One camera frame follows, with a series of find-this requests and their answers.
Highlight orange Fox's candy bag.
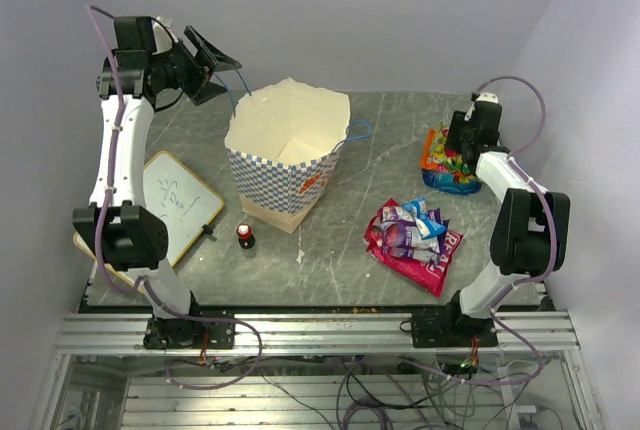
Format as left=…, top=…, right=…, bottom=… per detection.
left=420, top=128, right=450, bottom=173

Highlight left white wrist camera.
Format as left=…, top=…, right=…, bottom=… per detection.
left=151, top=15, right=177, bottom=54

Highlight green yellow candy bag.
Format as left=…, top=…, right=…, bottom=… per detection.
left=438, top=123, right=476, bottom=180

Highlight aluminium rail frame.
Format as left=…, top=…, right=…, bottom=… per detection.
left=54, top=311, right=580, bottom=356

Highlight loose cables under table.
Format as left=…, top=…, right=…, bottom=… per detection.
left=164, top=344, right=551, bottom=430

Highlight blue fruit candy bag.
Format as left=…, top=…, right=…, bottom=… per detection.
left=422, top=170, right=482, bottom=195

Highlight red black small bottle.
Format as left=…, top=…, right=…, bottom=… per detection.
left=236, top=223, right=256, bottom=249

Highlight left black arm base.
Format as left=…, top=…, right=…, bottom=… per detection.
left=142, top=316, right=235, bottom=350

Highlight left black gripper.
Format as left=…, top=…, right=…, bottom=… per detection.
left=152, top=25, right=244, bottom=106

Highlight blue checkered paper bag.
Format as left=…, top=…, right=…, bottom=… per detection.
left=224, top=78, right=372, bottom=234

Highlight small whiteboard with yellow frame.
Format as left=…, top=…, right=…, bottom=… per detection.
left=73, top=150, right=224, bottom=291

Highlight pink snack bag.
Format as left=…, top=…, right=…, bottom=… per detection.
left=364, top=199, right=464, bottom=298

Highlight blue white snack packet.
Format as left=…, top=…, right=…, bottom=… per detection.
left=402, top=198, right=446, bottom=240

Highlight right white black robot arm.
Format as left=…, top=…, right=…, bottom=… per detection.
left=440, top=93, right=570, bottom=346

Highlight purple snack packet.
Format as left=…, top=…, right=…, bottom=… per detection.
left=379, top=206, right=441, bottom=261

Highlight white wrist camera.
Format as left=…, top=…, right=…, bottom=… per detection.
left=151, top=15, right=177, bottom=54
left=464, top=92, right=499, bottom=122

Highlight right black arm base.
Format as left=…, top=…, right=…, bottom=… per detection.
left=409, top=310, right=498, bottom=349

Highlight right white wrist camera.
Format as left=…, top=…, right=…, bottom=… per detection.
left=464, top=92, right=499, bottom=122

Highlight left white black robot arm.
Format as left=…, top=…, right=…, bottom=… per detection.
left=72, top=16, right=242, bottom=347

